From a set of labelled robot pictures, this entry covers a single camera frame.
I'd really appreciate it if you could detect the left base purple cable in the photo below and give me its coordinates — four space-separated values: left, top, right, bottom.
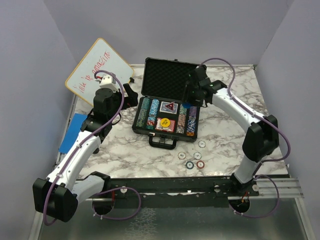
91 185 142 221

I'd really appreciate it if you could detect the blue flat sheet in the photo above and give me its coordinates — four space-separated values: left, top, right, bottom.
59 113 87 154

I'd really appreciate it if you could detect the green white poker chip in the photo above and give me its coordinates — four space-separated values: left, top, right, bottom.
193 152 202 160

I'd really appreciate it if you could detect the blue playing card deck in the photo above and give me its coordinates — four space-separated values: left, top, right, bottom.
159 101 179 115

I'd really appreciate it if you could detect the red black marker cap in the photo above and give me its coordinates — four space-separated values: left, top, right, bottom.
93 148 100 155

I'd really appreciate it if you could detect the all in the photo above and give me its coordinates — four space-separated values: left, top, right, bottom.
165 102 175 111

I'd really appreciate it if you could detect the purple blue chip stack row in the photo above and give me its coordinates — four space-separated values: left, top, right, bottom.
186 106 197 136

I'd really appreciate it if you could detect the green red chip stack row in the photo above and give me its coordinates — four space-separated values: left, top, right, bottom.
176 106 187 134

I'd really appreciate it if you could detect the red poker chip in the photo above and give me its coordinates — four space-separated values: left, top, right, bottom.
196 160 205 169

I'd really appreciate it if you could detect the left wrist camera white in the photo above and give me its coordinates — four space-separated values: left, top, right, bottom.
99 74 118 93

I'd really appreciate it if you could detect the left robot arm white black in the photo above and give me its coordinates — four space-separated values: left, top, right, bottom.
32 83 138 226

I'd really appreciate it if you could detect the blue round dealer button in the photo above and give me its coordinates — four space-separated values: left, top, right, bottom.
182 102 192 109

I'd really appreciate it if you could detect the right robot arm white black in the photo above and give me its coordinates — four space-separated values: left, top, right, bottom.
182 66 279 196

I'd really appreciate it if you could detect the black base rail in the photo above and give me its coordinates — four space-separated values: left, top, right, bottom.
89 176 259 209

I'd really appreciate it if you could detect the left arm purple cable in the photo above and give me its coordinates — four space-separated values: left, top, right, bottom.
42 69 125 226

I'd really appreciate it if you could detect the red playing card deck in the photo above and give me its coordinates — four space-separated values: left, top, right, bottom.
155 118 176 133

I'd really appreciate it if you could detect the whiteboard with yellow frame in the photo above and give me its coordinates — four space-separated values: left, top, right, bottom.
64 37 135 106

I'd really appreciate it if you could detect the yellow big blind button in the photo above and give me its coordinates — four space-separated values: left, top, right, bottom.
160 118 171 128

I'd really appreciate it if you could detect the black poker set case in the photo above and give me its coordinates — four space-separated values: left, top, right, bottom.
132 57 200 150

